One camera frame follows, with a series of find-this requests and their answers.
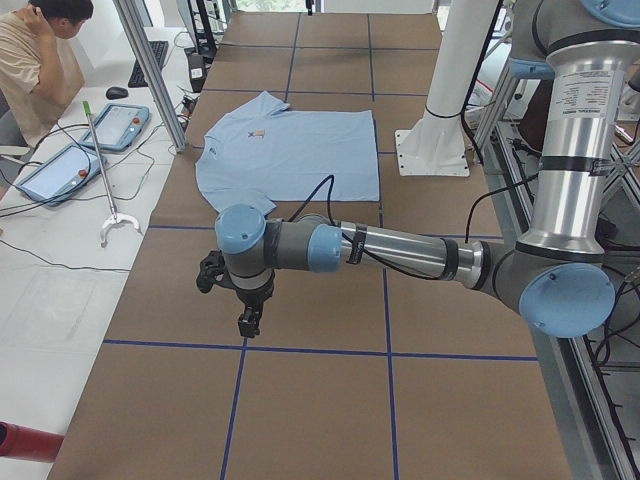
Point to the teach pendant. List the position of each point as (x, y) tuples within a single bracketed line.
[(118, 125), (62, 176)]

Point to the light blue t-shirt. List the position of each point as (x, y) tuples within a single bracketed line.
[(263, 152)]

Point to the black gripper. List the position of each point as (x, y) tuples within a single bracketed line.
[(253, 298)]

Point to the red fire extinguisher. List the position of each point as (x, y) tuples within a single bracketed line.
[(23, 443)]

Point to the black computer mouse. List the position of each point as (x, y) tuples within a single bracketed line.
[(116, 93)]

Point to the reacher grabber tool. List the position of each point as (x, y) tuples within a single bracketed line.
[(116, 218)]

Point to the teach pendant near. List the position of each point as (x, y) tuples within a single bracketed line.
[(62, 176)]

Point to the seated person beige shirt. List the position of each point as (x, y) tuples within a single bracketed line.
[(40, 75)]

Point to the white camera pillar base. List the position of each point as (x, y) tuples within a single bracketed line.
[(435, 145)]

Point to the teach pendant far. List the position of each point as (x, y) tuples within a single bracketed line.
[(118, 125)]

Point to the aluminium frame post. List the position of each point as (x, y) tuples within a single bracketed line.
[(135, 33)]

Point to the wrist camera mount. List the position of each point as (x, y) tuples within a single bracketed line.
[(212, 272)]

